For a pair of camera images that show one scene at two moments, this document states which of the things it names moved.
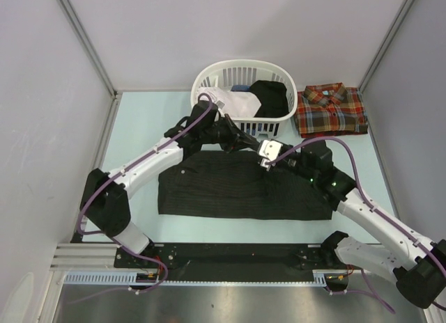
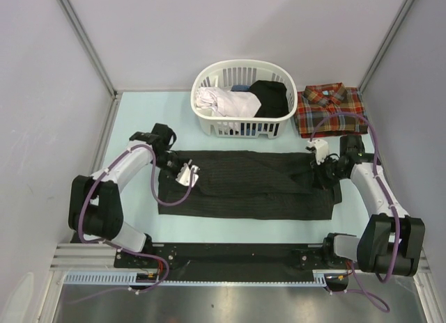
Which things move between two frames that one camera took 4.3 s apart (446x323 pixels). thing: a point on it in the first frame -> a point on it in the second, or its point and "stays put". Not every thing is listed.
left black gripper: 235,138 -> 180,165
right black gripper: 289,147 -> 320,178
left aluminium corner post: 86,41 stays put
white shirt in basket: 237,104 stays put
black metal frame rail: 233,262 stays put
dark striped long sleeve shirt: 233,184 stays put
